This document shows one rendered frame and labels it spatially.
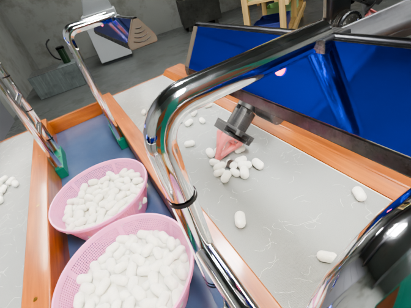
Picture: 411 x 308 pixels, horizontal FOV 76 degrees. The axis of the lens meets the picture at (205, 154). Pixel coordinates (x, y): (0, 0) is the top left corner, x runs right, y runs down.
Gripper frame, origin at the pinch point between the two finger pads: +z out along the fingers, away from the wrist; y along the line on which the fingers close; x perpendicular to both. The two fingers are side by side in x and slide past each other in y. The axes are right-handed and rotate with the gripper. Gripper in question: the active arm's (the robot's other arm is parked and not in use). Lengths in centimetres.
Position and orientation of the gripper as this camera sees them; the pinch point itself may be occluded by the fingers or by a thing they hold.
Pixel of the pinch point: (218, 156)
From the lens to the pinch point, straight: 71.3
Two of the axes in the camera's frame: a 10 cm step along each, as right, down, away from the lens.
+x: 7.2, 3.0, 6.2
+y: 4.9, 4.2, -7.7
